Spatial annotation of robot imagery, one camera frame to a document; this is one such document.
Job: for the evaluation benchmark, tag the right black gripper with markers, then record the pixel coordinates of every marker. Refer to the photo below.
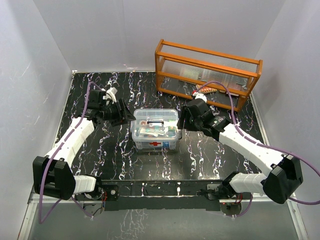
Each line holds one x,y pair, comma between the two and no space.
180,124

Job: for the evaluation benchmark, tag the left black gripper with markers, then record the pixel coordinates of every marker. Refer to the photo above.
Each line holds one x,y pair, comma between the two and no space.
126,115

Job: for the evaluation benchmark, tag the clear plastic medicine box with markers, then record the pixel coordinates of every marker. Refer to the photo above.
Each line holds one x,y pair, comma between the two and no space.
156,130

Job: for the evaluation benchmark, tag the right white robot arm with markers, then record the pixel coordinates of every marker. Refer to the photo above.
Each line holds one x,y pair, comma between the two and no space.
281,174

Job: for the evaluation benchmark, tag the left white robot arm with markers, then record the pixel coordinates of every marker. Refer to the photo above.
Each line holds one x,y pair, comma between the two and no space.
52,173

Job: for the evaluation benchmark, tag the orange wooden shelf rack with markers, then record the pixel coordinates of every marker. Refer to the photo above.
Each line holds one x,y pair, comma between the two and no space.
180,69

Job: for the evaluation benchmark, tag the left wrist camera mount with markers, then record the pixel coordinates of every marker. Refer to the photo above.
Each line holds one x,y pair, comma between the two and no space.
110,95

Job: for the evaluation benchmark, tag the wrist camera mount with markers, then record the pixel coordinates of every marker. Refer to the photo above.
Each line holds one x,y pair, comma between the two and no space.
199,95
110,95

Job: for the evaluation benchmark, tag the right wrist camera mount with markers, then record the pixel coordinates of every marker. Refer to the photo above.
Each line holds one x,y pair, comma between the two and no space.
199,95

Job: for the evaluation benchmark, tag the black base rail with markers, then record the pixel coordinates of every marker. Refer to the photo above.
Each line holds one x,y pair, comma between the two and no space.
118,195

